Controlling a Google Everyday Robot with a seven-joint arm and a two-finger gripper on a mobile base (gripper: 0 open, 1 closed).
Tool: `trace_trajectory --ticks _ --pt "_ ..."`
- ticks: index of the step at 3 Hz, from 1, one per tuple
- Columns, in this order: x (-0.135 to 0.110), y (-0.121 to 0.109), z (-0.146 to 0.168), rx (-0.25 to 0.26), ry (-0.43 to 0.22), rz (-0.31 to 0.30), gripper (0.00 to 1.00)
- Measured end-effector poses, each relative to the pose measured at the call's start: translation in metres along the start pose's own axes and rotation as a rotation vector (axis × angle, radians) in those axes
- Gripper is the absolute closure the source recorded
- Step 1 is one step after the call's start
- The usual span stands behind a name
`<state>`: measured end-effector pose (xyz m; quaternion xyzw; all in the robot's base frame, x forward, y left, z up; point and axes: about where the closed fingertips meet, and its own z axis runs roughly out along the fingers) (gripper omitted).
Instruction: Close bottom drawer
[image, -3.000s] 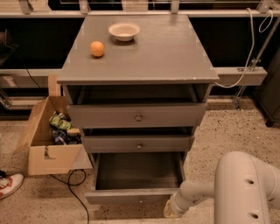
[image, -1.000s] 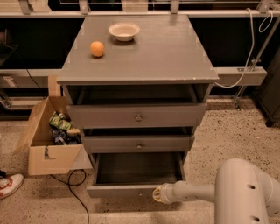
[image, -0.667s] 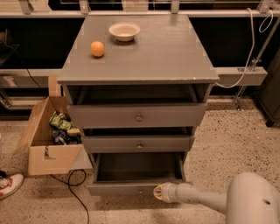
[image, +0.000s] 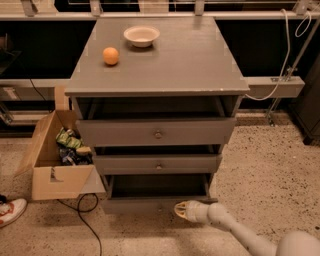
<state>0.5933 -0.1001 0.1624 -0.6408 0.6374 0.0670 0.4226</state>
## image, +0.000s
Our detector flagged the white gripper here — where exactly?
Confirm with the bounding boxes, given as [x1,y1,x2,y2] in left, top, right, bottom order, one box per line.
[174,201,210,224]

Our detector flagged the grey bottom drawer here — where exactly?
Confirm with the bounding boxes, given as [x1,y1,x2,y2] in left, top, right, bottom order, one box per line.
[103,174,217,214]

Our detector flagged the grey drawer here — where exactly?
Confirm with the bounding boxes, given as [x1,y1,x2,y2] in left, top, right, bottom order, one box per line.
[103,174,217,214]
[93,145,222,175]
[76,118,236,146]

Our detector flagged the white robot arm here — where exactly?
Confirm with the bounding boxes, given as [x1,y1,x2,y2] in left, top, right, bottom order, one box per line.
[174,200,320,256]

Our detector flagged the grey middle drawer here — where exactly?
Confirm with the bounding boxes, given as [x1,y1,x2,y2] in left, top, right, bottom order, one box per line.
[93,145,222,175]

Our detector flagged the grey top drawer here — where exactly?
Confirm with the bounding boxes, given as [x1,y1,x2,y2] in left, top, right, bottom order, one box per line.
[76,118,236,146]

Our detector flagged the grey wooden drawer cabinet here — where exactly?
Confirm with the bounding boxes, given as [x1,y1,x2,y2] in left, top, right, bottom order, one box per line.
[64,16,251,188]

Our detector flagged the dark blue snack bag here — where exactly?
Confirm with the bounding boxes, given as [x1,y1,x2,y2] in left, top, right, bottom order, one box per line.
[59,146,93,166]

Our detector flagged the cardboard box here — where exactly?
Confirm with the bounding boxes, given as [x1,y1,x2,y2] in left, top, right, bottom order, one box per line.
[13,85,107,201]

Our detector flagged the green snack bag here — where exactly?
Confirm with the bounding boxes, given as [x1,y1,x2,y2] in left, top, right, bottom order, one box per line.
[56,128,83,149]

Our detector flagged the dark cabinet at right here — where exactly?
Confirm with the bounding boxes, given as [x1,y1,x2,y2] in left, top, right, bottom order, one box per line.
[291,54,320,145]

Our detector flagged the orange fruit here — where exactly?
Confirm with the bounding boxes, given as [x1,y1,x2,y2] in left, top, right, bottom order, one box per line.
[103,47,119,65]

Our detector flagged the red and white sneaker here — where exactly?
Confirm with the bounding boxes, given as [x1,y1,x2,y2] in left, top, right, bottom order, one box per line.
[0,195,27,227]

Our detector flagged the white paper bowl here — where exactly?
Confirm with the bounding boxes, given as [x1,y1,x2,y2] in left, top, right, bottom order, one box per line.
[123,26,160,48]

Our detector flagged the black floor cable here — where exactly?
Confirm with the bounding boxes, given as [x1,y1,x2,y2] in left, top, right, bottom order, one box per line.
[57,192,104,256]

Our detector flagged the white hanging cable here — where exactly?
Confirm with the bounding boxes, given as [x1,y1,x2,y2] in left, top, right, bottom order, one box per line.
[245,8,316,102]

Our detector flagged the grey metal rail frame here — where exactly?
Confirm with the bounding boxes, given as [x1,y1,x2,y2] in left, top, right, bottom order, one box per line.
[1,14,304,120]

